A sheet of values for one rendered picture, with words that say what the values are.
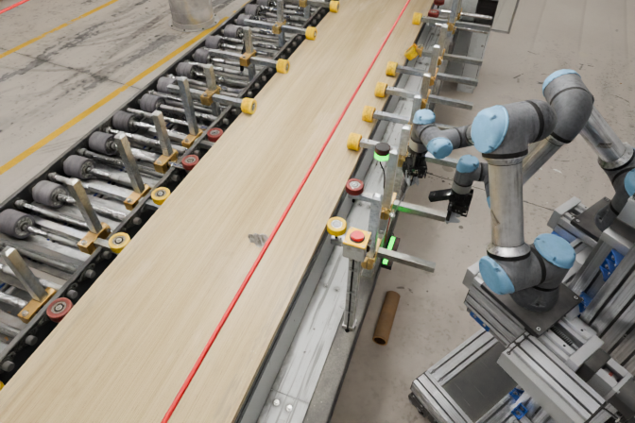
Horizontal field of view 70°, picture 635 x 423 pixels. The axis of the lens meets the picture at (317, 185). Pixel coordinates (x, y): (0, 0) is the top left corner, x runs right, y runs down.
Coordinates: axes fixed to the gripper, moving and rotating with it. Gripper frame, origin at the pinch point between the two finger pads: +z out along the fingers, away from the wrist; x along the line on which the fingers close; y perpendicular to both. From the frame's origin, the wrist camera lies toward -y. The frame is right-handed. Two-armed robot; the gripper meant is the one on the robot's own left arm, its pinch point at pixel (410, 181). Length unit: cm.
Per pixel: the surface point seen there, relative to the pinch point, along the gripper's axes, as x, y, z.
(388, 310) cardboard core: 1, 3, 93
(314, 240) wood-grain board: -39.6, 22.3, 10.8
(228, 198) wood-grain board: -77, -1, 11
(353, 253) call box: -27, 51, -17
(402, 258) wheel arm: -4.3, 24.7, 18.9
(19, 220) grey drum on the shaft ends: -166, 7, 16
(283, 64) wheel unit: -59, -105, 4
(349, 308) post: -27, 50, 15
